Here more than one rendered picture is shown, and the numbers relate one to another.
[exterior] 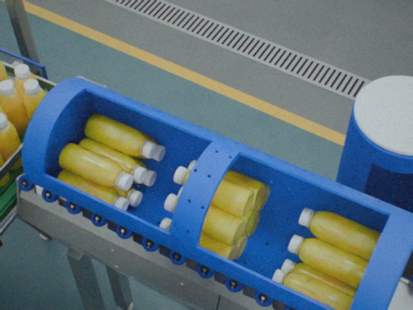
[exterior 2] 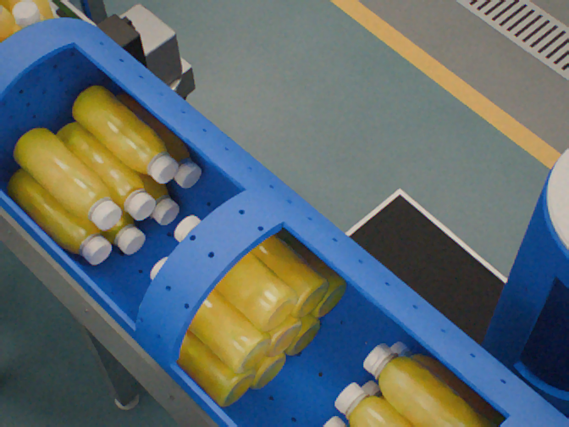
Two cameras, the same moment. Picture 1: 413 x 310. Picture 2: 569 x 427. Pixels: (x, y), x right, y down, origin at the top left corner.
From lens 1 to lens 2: 0.49 m
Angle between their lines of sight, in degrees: 13
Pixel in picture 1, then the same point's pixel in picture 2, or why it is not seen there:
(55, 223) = (17, 241)
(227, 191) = (247, 283)
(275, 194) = (354, 296)
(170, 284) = (158, 390)
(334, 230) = (415, 402)
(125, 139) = (126, 143)
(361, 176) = (537, 290)
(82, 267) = not seen: hidden behind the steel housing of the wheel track
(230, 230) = (235, 350)
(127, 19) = not seen: outside the picture
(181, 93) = (354, 51)
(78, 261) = not seen: hidden behind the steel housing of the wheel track
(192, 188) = (179, 268)
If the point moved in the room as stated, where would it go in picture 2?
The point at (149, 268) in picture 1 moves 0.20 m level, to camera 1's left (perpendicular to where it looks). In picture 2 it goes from (132, 356) to (9, 323)
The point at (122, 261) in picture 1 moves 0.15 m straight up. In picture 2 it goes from (98, 331) to (78, 287)
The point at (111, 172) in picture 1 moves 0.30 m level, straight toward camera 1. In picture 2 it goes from (83, 195) to (43, 407)
